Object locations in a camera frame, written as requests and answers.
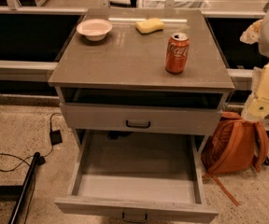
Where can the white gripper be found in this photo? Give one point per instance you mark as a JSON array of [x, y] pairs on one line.
[[257, 106]]

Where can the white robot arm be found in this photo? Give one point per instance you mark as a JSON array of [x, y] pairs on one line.
[[258, 32]]

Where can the grey drawer cabinet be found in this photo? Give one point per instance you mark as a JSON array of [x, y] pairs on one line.
[[127, 68]]

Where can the open grey middle drawer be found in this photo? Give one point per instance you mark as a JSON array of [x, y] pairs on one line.
[[137, 178]]

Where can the closed grey top drawer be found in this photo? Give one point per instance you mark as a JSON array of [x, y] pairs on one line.
[[140, 119]]

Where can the black power adapter with cable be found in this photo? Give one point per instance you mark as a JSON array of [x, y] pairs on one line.
[[55, 139]]

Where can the white bowl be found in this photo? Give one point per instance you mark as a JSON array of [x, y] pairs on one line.
[[94, 29]]

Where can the red coca-cola can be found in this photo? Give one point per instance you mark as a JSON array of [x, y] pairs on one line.
[[177, 52]]

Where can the yellow sponge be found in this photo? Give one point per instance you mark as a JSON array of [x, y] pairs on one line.
[[149, 26]]

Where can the orange backpack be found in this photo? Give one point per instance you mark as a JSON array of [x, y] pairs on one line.
[[235, 145]]

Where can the black metal stand leg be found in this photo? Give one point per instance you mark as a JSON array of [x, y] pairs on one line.
[[18, 193]]

